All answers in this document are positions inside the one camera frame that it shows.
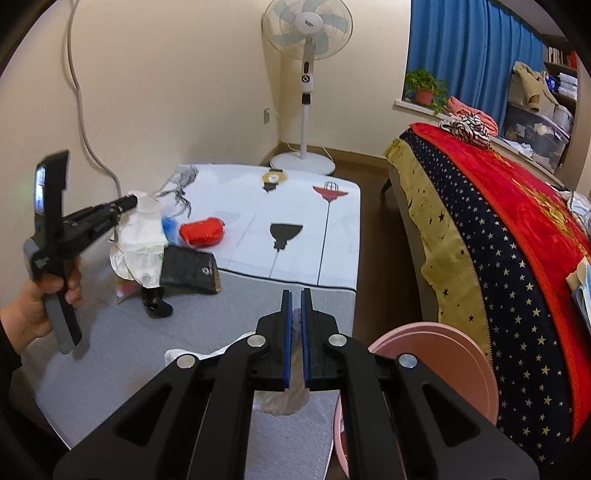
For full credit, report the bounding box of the grey mat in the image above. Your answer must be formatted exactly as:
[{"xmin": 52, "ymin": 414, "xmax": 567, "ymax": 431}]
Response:
[{"xmin": 9, "ymin": 249, "xmax": 356, "ymax": 480}]

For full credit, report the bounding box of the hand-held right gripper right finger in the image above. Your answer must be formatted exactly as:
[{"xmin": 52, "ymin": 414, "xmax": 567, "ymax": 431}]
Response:
[{"xmin": 301, "ymin": 287, "xmax": 541, "ymax": 480}]

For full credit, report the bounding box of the red shiny wrapper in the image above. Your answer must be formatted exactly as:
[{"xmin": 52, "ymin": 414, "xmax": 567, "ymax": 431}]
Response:
[{"xmin": 179, "ymin": 216, "xmax": 226, "ymax": 247}]

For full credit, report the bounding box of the small black item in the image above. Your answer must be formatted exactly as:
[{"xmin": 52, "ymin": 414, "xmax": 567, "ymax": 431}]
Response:
[{"xmin": 142, "ymin": 286, "xmax": 174, "ymax": 318}]

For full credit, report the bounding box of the large white plastic bag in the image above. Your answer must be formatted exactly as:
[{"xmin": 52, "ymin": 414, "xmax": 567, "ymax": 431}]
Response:
[{"xmin": 110, "ymin": 191, "xmax": 185, "ymax": 289}]

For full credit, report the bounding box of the blue and white folded cloth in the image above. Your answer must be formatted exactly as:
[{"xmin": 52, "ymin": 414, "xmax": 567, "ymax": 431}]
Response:
[{"xmin": 567, "ymin": 261, "xmax": 591, "ymax": 333}]

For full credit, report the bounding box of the pink plastic bin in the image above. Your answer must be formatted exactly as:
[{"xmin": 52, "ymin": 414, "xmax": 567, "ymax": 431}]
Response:
[{"xmin": 332, "ymin": 322, "xmax": 500, "ymax": 480}]

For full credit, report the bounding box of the black and white striped cloth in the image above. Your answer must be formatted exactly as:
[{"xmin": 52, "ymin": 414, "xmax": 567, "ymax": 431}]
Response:
[{"xmin": 438, "ymin": 115, "xmax": 492, "ymax": 149}]

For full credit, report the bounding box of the person's left hand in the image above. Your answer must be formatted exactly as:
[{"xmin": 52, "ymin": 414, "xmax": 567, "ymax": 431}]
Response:
[{"xmin": 0, "ymin": 256, "xmax": 84, "ymax": 342}]

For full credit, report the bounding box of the red plush blanket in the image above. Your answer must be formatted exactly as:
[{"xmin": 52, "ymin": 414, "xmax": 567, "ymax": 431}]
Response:
[{"xmin": 409, "ymin": 122, "xmax": 591, "ymax": 444}]

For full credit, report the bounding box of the clear storage box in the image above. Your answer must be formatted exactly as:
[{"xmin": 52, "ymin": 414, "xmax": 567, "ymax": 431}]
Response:
[{"xmin": 501, "ymin": 99, "xmax": 573, "ymax": 171}]

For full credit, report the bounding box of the wooden bookshelf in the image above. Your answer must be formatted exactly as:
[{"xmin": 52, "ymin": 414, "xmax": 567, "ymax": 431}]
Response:
[{"xmin": 542, "ymin": 44, "xmax": 580, "ymax": 107}]

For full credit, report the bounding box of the grey wall cable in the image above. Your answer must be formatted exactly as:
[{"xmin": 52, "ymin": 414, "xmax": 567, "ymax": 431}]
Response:
[{"xmin": 67, "ymin": 0, "xmax": 123, "ymax": 204}]

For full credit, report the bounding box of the blue curtain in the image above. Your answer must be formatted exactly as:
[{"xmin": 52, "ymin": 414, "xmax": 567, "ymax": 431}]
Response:
[{"xmin": 405, "ymin": 0, "xmax": 546, "ymax": 123}]

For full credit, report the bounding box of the beige jacket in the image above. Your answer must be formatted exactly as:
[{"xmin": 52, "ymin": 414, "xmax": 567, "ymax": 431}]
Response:
[{"xmin": 512, "ymin": 61, "xmax": 555, "ymax": 112}]

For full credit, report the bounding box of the yellow star-print bed skirt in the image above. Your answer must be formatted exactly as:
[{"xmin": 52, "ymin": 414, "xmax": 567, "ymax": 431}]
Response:
[{"xmin": 383, "ymin": 137, "xmax": 492, "ymax": 358}]

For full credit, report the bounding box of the white standing fan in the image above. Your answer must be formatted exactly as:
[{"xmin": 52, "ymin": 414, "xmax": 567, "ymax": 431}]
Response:
[{"xmin": 261, "ymin": 0, "xmax": 354, "ymax": 176}]

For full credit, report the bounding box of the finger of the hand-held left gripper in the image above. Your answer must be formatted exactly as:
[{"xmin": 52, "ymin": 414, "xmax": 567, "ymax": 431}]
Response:
[
  {"xmin": 92, "ymin": 207, "xmax": 129, "ymax": 228},
  {"xmin": 95, "ymin": 194, "xmax": 138, "ymax": 212}
]

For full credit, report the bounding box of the row of books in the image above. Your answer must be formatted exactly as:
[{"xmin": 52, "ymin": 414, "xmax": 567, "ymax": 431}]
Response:
[{"xmin": 545, "ymin": 46, "xmax": 578, "ymax": 68}]

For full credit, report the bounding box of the potted green plant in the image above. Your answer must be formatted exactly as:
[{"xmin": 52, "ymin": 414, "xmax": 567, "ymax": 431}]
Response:
[{"xmin": 403, "ymin": 69, "xmax": 448, "ymax": 116}]

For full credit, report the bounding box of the white printed low table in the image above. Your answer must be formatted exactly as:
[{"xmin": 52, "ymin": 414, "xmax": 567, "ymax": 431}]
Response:
[{"xmin": 9, "ymin": 162, "xmax": 362, "ymax": 480}]

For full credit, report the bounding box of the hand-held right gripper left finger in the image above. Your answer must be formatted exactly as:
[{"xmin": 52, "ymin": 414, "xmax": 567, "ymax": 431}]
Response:
[{"xmin": 53, "ymin": 288, "xmax": 296, "ymax": 480}]

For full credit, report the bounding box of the black snack packet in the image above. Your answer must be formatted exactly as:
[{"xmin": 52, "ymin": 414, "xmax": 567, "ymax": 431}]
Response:
[{"xmin": 159, "ymin": 246, "xmax": 221, "ymax": 295}]

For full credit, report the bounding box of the pink cloth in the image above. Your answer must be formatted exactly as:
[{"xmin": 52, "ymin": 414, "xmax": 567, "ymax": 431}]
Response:
[{"xmin": 445, "ymin": 96, "xmax": 499, "ymax": 134}]

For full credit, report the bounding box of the grey pot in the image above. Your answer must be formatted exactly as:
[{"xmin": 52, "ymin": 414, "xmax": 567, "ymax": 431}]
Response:
[{"xmin": 551, "ymin": 104, "xmax": 573, "ymax": 134}]

